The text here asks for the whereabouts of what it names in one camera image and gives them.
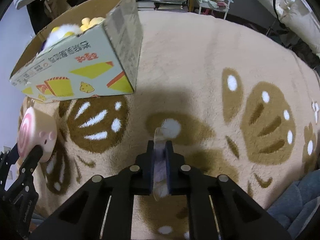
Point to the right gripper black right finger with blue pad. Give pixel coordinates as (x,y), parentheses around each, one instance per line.
(217,207)

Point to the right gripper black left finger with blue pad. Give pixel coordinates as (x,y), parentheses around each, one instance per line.
(103,207)

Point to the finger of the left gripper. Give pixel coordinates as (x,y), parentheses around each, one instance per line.
(8,159)
(25,177)

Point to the pink swirl roll plush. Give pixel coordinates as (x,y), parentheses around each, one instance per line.
(37,128)

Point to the small purple toy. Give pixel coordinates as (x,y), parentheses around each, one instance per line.
(160,188)

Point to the white fluffy chick plush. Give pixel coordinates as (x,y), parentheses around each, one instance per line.
(61,32)

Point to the beige brown patterned blanket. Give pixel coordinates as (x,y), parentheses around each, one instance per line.
(232,102)

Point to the printed cardboard box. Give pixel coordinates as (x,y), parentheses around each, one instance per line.
(101,61)

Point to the yellow plush toy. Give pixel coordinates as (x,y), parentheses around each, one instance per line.
(87,23)

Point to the white office chair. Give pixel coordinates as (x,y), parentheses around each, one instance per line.
(298,16)

